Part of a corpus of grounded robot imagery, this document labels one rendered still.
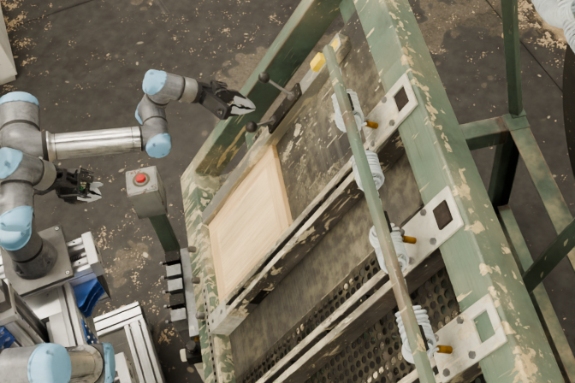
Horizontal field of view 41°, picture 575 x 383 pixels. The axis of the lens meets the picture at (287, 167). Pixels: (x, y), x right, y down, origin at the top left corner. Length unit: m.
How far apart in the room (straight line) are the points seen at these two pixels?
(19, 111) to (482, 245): 1.40
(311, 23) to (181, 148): 1.90
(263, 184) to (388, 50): 0.79
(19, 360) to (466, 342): 1.01
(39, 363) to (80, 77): 3.09
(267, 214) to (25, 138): 0.77
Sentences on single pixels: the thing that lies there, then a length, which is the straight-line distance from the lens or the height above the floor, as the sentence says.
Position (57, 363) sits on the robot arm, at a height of 1.61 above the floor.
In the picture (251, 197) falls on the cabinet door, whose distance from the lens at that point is 2.61.
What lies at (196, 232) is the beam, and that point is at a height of 0.88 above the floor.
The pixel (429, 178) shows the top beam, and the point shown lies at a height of 1.86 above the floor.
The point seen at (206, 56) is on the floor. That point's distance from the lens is 4.69.
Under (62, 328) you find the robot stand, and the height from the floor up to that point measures 0.95.
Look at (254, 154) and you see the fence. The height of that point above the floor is 1.24.
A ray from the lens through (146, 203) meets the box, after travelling 3.03.
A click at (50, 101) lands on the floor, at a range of 4.76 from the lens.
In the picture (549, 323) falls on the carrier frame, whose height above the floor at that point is 0.18.
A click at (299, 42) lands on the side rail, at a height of 1.48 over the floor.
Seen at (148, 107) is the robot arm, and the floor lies 1.54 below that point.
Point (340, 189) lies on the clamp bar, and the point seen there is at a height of 1.59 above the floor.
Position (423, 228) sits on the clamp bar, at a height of 1.83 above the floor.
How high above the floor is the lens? 3.28
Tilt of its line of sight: 54 degrees down
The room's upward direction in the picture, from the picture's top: 10 degrees counter-clockwise
